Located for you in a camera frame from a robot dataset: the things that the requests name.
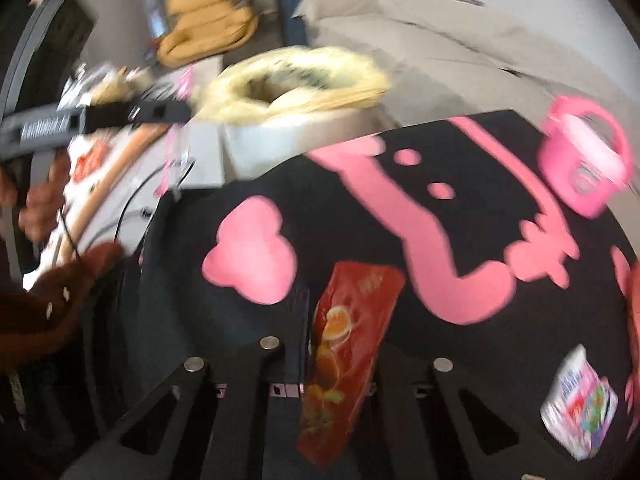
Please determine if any pink toy bucket with handle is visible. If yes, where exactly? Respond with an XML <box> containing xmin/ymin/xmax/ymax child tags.
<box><xmin>537</xmin><ymin>95</ymin><xmax>636</xmax><ymax>220</ymax></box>

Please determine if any person's left hand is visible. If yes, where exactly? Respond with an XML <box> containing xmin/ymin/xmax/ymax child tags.
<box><xmin>17</xmin><ymin>152</ymin><xmax>74</xmax><ymax>247</ymax></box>

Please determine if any cream fluffy basket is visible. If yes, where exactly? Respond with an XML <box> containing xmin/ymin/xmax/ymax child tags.
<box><xmin>197</xmin><ymin>45</ymin><xmax>392</xmax><ymax>126</ymax></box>

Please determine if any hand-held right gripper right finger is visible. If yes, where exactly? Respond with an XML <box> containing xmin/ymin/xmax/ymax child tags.
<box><xmin>370</xmin><ymin>352</ymin><xmax>576</xmax><ymax>480</ymax></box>

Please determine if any black cable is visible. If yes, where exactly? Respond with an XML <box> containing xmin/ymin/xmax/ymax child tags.
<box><xmin>59</xmin><ymin>157</ymin><xmax>197</xmax><ymax>263</ymax></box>

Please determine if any grey sofa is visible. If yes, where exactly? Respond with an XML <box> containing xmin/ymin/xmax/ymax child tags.
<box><xmin>292</xmin><ymin>0</ymin><xmax>640</xmax><ymax>128</ymax></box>

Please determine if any person's left forearm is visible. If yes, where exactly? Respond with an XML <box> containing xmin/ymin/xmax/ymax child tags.
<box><xmin>0</xmin><ymin>241</ymin><xmax>126</xmax><ymax>377</ymax></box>

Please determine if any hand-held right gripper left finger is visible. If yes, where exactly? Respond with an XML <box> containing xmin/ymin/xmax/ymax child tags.
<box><xmin>60</xmin><ymin>285</ymin><xmax>313</xmax><ymax>480</ymax></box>

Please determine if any white pink snack packet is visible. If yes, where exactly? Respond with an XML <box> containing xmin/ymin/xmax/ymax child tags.
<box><xmin>540</xmin><ymin>344</ymin><xmax>620</xmax><ymax>462</ymax></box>

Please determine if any dark curved frame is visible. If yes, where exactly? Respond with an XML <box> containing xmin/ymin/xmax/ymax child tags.
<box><xmin>0</xmin><ymin>0</ymin><xmax>98</xmax><ymax>286</ymax></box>

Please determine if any yellow pet bed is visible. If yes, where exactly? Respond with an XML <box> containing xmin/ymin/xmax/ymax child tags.
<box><xmin>157</xmin><ymin>0</ymin><xmax>260</xmax><ymax>68</ymax></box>

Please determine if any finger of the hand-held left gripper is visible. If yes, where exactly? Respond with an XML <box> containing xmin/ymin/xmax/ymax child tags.
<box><xmin>82</xmin><ymin>99</ymin><xmax>194</xmax><ymax>127</ymax></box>

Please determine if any white storage box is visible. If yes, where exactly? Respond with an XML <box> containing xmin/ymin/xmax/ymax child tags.
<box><xmin>190</xmin><ymin>105</ymin><xmax>383</xmax><ymax>187</ymax></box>

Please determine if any wooden hoop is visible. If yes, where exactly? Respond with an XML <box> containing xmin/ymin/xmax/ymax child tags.
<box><xmin>59</xmin><ymin>122</ymin><xmax>167</xmax><ymax>263</ymax></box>

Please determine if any red orange snack packet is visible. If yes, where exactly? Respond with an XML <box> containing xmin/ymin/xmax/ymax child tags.
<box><xmin>295</xmin><ymin>260</ymin><xmax>407</xmax><ymax>470</ymax></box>

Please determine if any red white packet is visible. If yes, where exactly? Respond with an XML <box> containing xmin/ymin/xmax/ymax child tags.
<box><xmin>70</xmin><ymin>140</ymin><xmax>112</xmax><ymax>187</ymax></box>

